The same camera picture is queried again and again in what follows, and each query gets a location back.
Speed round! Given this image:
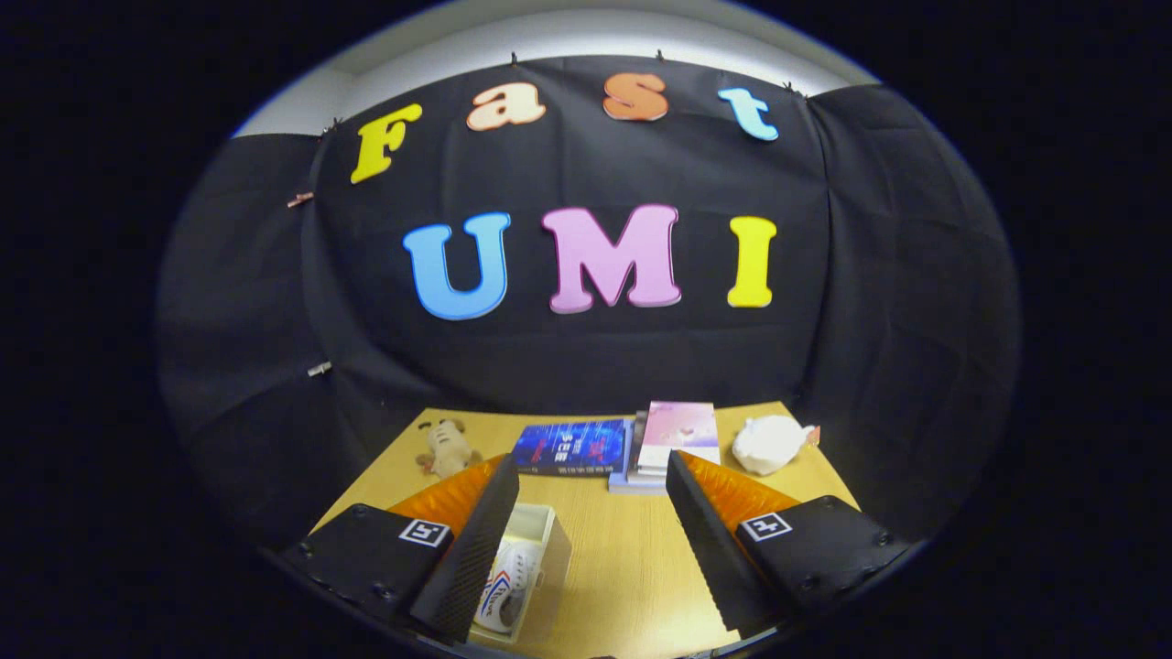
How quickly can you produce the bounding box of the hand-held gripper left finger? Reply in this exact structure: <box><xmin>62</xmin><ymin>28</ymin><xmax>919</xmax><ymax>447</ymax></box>
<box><xmin>277</xmin><ymin>451</ymin><xmax>523</xmax><ymax>643</ymax></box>

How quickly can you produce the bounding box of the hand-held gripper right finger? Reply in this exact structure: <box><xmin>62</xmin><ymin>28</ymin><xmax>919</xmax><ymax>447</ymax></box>
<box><xmin>664</xmin><ymin>448</ymin><xmax>916</xmax><ymax>636</ymax></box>

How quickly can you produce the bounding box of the white canvas shoe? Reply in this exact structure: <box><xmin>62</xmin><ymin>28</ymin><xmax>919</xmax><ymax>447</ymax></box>
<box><xmin>473</xmin><ymin>535</ymin><xmax>543</xmax><ymax>634</ymax></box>

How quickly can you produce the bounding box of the cream storage box with lid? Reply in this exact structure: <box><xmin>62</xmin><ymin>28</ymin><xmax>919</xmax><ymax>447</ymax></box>
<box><xmin>469</xmin><ymin>502</ymin><xmax>573</xmax><ymax>647</ymax></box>

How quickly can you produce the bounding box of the pale lavender book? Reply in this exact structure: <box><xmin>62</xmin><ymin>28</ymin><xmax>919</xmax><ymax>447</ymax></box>
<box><xmin>607</xmin><ymin>470</ymin><xmax>669</xmax><ymax>496</ymax></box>

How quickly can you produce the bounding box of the brown plush dog toy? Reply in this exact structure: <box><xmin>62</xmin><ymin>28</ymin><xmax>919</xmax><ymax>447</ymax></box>
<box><xmin>415</xmin><ymin>418</ymin><xmax>483</xmax><ymax>480</ymax></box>

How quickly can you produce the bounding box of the white plush toy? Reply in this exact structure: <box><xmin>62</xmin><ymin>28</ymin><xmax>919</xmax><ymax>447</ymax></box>
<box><xmin>731</xmin><ymin>415</ymin><xmax>822</xmax><ymax>477</ymax></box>

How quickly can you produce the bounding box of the pink cover book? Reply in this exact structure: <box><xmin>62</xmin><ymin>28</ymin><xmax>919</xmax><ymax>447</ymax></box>
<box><xmin>636</xmin><ymin>400</ymin><xmax>722</xmax><ymax>477</ymax></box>

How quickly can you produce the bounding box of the white paperback book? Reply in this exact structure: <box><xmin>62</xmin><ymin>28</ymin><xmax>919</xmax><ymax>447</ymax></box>
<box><xmin>625</xmin><ymin>409</ymin><xmax>674</xmax><ymax>483</ymax></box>

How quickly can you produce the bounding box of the blue cover book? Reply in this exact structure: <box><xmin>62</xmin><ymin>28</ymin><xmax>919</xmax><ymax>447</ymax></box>
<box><xmin>511</xmin><ymin>418</ymin><xmax>635</xmax><ymax>479</ymax></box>

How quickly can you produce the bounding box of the black backdrop cloth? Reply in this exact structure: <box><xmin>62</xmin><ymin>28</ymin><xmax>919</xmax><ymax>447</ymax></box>
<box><xmin>156</xmin><ymin>55</ymin><xmax>1022</xmax><ymax>550</ymax></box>

